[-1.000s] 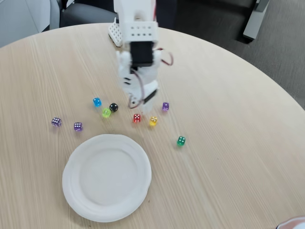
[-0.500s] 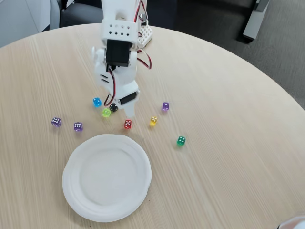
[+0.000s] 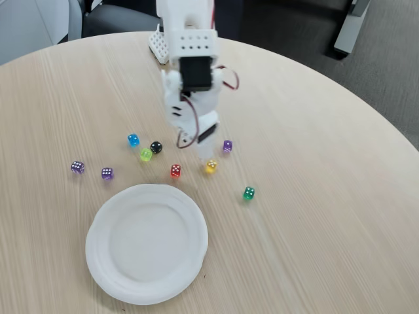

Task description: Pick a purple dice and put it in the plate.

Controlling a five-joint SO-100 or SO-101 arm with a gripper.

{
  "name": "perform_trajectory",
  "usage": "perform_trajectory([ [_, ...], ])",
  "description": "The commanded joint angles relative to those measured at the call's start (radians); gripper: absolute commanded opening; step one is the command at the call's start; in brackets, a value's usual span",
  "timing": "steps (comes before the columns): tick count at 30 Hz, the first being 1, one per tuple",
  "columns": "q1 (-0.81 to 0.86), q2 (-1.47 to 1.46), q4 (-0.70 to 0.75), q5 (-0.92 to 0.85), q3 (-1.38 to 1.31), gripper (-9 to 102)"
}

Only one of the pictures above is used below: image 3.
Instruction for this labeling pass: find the dark grey chair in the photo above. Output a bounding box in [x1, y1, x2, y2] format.
[81, 0, 163, 39]

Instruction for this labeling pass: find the white cabinet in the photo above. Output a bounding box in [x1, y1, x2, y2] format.
[0, 0, 82, 65]

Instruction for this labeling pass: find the red black servo cable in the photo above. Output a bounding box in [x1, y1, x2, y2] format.
[176, 64, 240, 150]

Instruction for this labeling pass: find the grey desk leg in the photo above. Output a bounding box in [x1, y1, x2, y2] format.
[327, 0, 373, 60]

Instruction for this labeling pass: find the white paper plate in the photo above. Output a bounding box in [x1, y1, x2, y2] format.
[84, 183, 210, 306]

